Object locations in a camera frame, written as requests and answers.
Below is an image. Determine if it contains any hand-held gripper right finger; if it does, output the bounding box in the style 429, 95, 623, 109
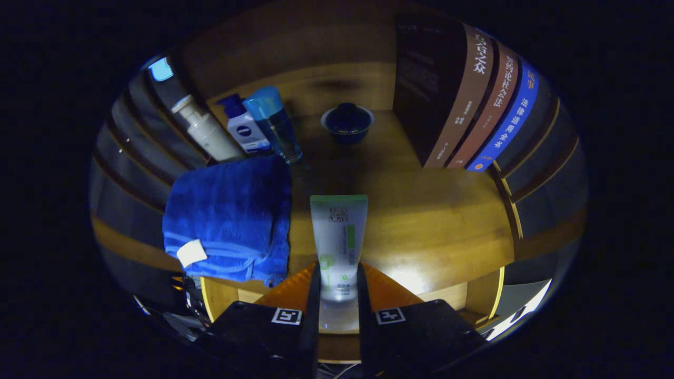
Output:
357, 262, 489, 378

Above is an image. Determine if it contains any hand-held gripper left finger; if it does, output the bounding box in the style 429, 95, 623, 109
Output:
196, 263, 322, 379

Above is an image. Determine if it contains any white and green tube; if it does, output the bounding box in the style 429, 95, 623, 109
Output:
310, 195, 369, 334

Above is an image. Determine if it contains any wooden countertop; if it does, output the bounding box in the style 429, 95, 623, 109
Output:
200, 105, 516, 298

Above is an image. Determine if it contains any wooden cabinet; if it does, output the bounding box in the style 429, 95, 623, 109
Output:
91, 3, 588, 295

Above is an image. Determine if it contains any blue folded towel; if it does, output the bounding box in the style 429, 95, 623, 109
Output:
162, 154, 293, 288

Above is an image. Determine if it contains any teal blue bottle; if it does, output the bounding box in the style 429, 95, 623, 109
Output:
243, 86, 304, 165

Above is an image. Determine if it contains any blue lidded teacup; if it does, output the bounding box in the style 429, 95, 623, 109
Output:
321, 102, 375, 146

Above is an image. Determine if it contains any white bottle with blue cap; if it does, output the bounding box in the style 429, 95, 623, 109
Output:
216, 93, 272, 155

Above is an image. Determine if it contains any white pump bottle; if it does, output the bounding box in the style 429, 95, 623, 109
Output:
171, 94, 246, 163

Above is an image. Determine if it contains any reddish brown book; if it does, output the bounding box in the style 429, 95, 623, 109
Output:
447, 39, 519, 170

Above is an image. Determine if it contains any blue book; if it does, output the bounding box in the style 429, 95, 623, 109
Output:
466, 58, 540, 173

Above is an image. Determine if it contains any dark brown book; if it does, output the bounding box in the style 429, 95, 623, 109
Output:
392, 13, 495, 169

